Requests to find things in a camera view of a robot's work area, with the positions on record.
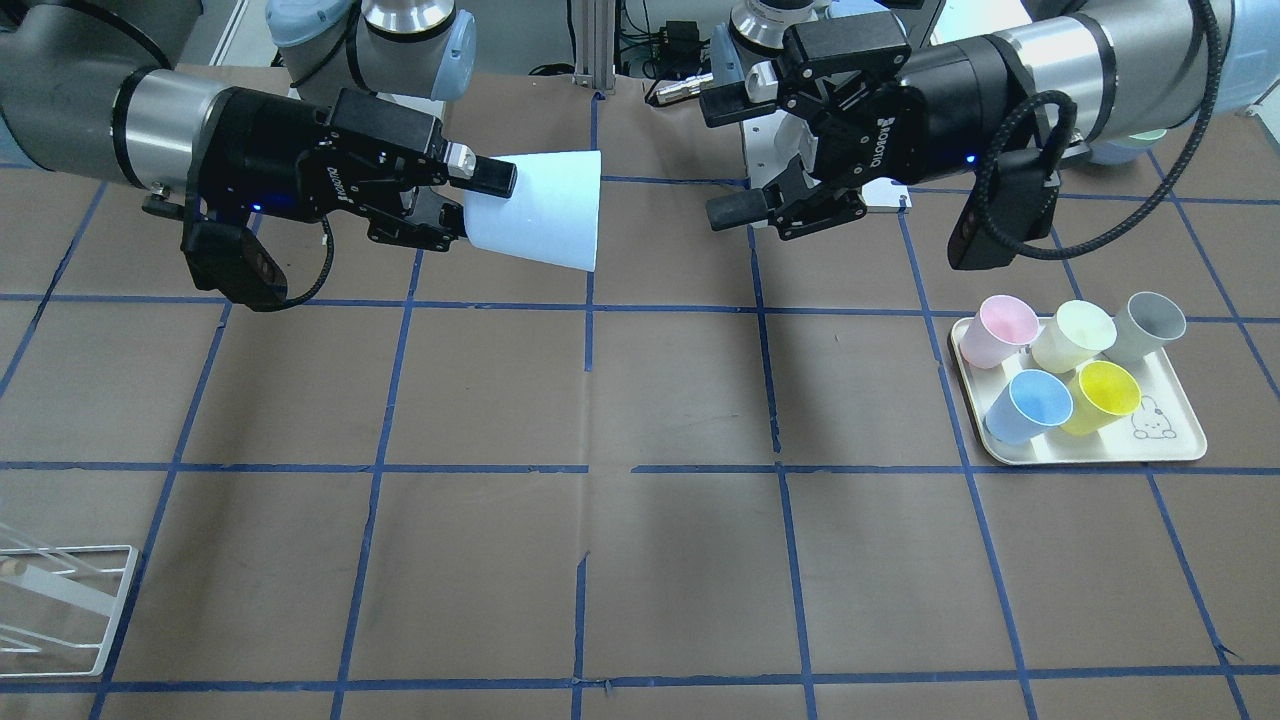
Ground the pink plastic cup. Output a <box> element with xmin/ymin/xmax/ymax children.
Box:
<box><xmin>959</xmin><ymin>293</ymin><xmax>1041</xmax><ymax>369</ymax></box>

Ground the black braided cable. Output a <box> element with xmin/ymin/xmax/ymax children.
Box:
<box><xmin>975</xmin><ymin>0</ymin><xmax>1228</xmax><ymax>263</ymax></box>

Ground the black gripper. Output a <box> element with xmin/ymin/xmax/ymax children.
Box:
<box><xmin>187</xmin><ymin>87</ymin><xmax>518</xmax><ymax>252</ymax></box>
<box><xmin>699</xmin><ymin>10</ymin><xmax>1027</xmax><ymax>240</ymax></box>

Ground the yellow plastic cup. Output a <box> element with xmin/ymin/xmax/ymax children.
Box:
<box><xmin>1060</xmin><ymin>360</ymin><xmax>1143</xmax><ymax>436</ymax></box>

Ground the grey plastic cup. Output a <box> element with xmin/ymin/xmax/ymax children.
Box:
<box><xmin>1103</xmin><ymin>291</ymin><xmax>1187</xmax><ymax>364</ymax></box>

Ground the light blue plastic cup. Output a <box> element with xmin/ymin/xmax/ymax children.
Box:
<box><xmin>463</xmin><ymin>150</ymin><xmax>602</xmax><ymax>272</ymax></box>

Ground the aluminium frame post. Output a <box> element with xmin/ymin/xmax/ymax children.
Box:
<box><xmin>568</xmin><ymin>0</ymin><xmax>620</xmax><ymax>96</ymax></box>

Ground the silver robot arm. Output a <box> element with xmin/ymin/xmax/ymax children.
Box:
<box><xmin>188</xmin><ymin>1</ymin><xmax>1277</xmax><ymax>266</ymax></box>
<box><xmin>3</xmin><ymin>1</ymin><xmax>1036</xmax><ymax>293</ymax></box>

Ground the pale green plastic cup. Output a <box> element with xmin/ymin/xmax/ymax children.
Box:
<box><xmin>1030</xmin><ymin>300</ymin><xmax>1117</xmax><ymax>374</ymax></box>

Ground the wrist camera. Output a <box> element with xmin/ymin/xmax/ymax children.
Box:
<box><xmin>948</xmin><ymin>149</ymin><xmax>1060</xmax><ymax>272</ymax></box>
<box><xmin>180</xmin><ymin>220</ymin><xmax>288</xmax><ymax>313</ymax></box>

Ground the cream plastic tray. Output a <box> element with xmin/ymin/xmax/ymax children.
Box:
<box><xmin>948</xmin><ymin>315</ymin><xmax>1208</xmax><ymax>468</ymax></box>

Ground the white wire cup rack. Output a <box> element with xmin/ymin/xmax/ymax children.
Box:
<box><xmin>1</xmin><ymin>524</ymin><xmax>140</xmax><ymax>682</ymax></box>

